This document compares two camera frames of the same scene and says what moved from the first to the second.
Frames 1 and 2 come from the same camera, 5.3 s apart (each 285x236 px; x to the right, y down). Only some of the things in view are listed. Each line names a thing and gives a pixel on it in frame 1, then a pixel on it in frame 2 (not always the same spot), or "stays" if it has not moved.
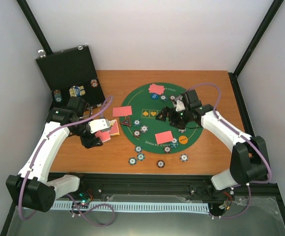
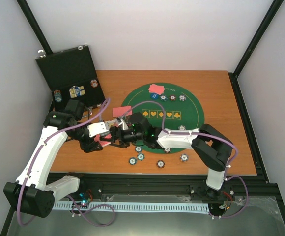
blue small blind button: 155,96 stays
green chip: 140,157 stays
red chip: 167,149 stays
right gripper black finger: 163,114 -> 124,144
